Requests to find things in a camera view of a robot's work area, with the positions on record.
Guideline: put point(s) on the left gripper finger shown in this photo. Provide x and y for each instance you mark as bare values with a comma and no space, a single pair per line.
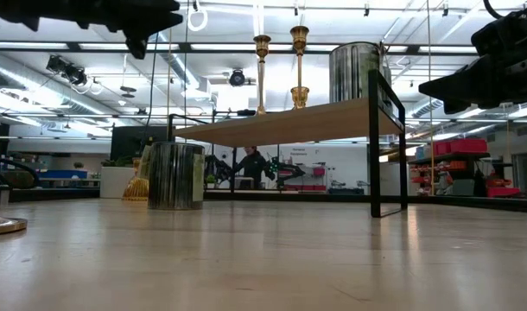
138,17

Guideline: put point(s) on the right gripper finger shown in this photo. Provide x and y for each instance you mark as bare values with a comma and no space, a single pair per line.
458,84

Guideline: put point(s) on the amber ribbed glass vase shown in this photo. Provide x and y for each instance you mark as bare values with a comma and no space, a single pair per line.
136,190
300,97

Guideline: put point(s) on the black background robot arm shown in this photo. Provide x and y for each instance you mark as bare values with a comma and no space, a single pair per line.
216,166
285,168

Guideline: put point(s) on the red storage bin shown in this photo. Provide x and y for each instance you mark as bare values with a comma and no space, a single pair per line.
460,147

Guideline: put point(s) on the black rig spotlight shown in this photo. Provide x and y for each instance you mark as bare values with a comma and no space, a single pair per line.
69,71

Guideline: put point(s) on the black storage rack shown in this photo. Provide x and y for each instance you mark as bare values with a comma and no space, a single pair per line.
479,185

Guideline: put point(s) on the red floor box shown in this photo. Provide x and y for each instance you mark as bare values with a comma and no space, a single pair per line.
503,191

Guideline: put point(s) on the black monitor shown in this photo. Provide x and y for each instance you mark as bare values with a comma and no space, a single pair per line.
129,142

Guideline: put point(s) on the blue table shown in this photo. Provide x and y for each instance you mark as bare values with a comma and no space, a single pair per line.
62,174

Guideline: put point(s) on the white plant pot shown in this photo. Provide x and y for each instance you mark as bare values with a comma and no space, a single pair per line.
114,183

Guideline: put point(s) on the wooden shelf riser black legs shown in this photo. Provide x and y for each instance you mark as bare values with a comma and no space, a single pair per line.
289,125

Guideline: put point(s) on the small green plant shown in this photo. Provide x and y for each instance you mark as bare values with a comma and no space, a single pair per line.
210,179

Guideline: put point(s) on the red crate stack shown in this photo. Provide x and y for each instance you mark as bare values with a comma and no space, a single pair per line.
304,188

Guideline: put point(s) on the person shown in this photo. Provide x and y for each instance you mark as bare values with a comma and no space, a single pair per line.
252,166

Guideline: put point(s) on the silver ventilation duct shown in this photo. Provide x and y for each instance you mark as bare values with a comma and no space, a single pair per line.
427,108
179,67

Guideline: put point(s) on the black aluminium rig frame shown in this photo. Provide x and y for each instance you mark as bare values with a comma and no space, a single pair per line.
185,46

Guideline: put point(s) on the black overhead camera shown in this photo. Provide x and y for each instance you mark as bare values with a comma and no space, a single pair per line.
236,78

